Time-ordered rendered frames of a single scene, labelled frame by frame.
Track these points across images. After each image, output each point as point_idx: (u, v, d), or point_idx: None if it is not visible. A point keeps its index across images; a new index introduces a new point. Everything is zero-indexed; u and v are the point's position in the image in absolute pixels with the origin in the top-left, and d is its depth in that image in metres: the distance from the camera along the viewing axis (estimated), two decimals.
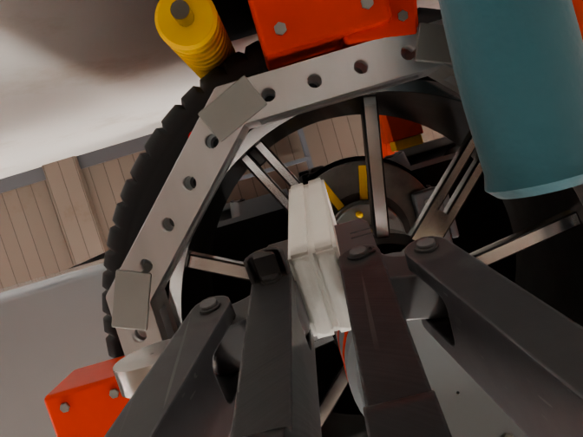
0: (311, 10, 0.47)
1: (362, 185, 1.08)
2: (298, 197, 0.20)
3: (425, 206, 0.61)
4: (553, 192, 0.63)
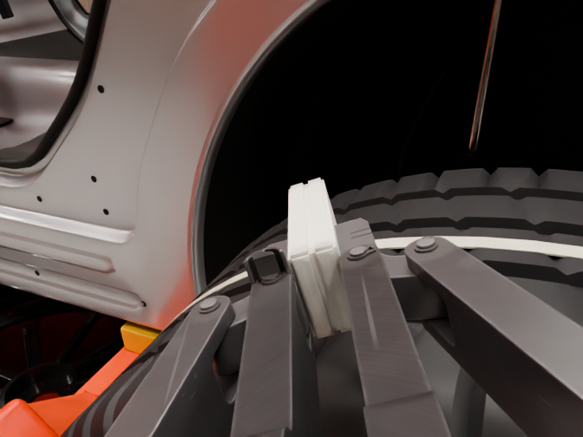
0: None
1: None
2: (298, 197, 0.20)
3: None
4: None
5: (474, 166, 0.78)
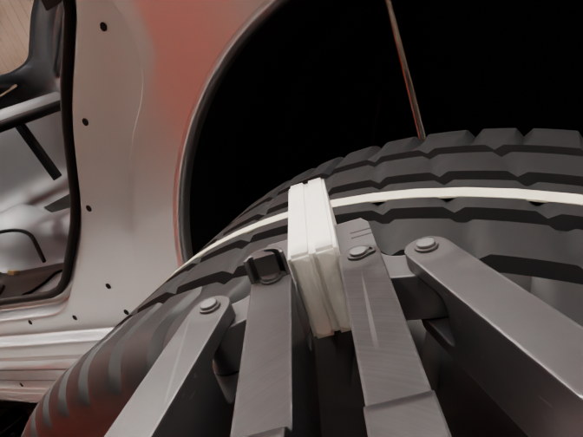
0: None
1: None
2: (298, 197, 0.20)
3: None
4: None
5: None
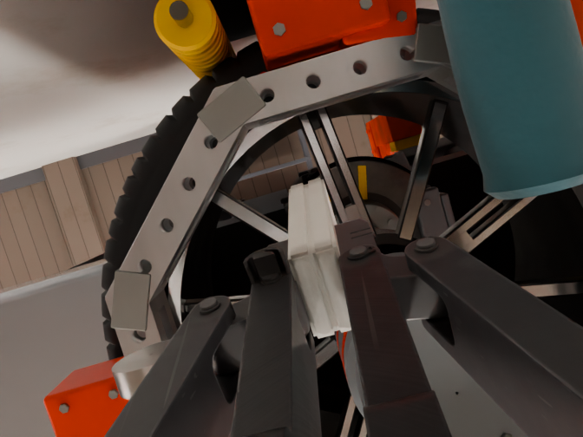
0: (311, 11, 0.47)
1: (362, 185, 1.08)
2: (298, 197, 0.20)
3: (454, 225, 0.61)
4: (575, 255, 0.63)
5: None
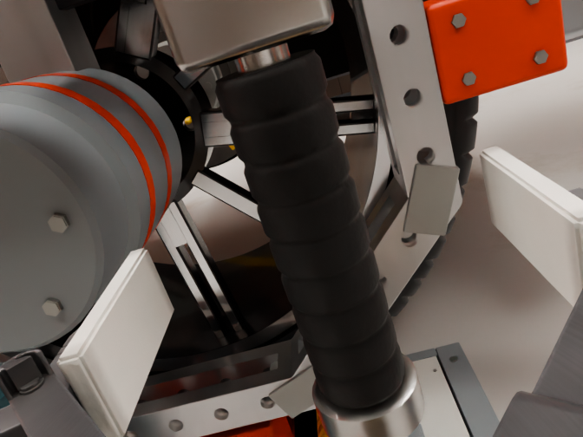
0: None
1: None
2: (126, 269, 0.19)
3: None
4: None
5: None
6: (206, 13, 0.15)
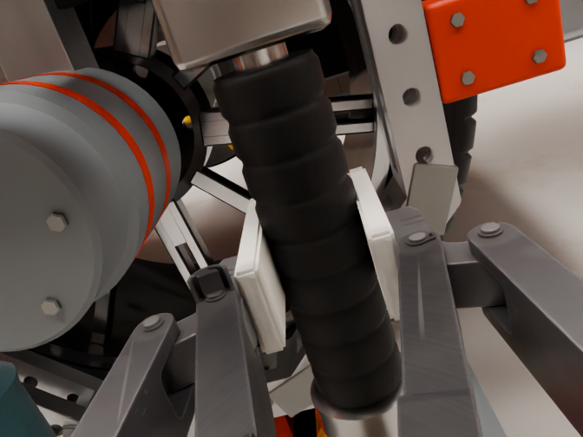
0: None
1: None
2: (255, 211, 0.20)
3: None
4: None
5: None
6: (204, 12, 0.15)
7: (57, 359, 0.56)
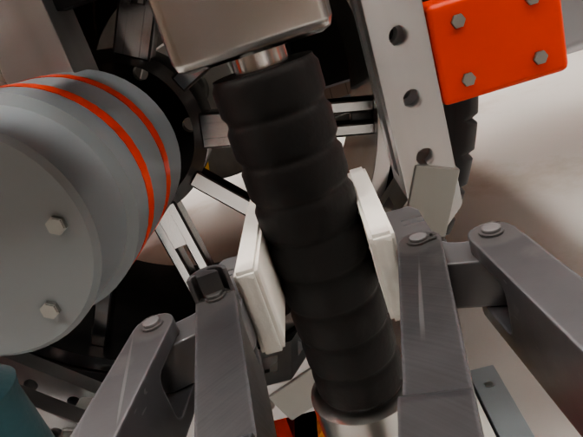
0: None
1: None
2: (255, 211, 0.20)
3: None
4: None
5: None
6: (203, 15, 0.15)
7: (57, 361, 0.56)
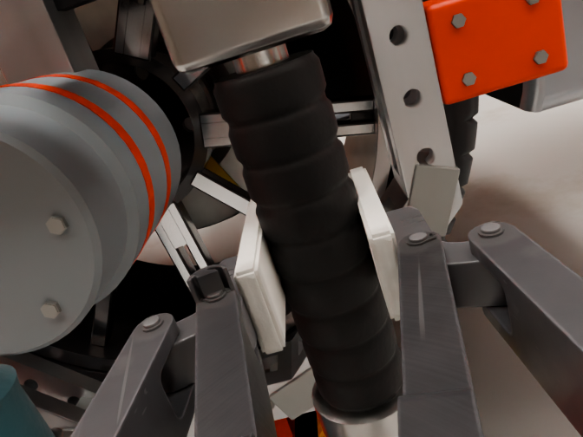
0: None
1: None
2: (256, 211, 0.20)
3: None
4: None
5: None
6: (204, 14, 0.15)
7: (57, 361, 0.56)
